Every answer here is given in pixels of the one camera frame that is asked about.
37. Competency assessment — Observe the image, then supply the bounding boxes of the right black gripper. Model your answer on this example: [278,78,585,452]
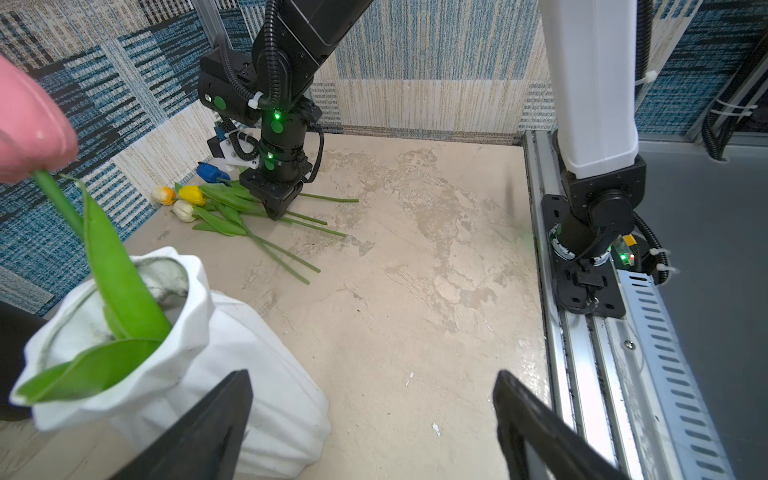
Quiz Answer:
[239,161,312,220]

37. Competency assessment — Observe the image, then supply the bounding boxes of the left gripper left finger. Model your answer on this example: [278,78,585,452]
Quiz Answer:
[113,370,253,479]

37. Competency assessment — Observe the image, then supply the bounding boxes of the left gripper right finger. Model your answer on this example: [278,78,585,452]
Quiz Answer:
[493,370,626,479]

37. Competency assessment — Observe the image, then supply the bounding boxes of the white ribbed ceramic vase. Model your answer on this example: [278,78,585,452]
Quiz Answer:
[32,247,331,479]

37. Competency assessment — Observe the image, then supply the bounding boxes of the pink tulip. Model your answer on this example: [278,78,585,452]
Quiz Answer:
[1,59,171,406]

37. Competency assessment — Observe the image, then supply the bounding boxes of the blue tulip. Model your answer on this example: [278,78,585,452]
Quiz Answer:
[196,162,359,203]

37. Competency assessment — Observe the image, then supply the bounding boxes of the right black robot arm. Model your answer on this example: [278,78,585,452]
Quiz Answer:
[198,1,653,310]

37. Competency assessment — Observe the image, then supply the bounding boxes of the yellow tulip at back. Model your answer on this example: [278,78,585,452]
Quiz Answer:
[150,185,177,206]

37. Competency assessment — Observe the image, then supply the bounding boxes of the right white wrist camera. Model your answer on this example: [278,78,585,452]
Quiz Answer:
[207,122,260,174]

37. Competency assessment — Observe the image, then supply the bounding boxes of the aluminium rail with cable duct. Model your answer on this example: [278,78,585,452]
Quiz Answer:
[523,131,734,479]

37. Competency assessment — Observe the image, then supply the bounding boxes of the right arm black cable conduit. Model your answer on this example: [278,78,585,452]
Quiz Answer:
[215,0,283,109]

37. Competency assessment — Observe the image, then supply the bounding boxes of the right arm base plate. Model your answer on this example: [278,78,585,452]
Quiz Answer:
[541,194,626,318]

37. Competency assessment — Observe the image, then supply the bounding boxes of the black cables at right edge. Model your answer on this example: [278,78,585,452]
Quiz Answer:
[700,29,768,162]

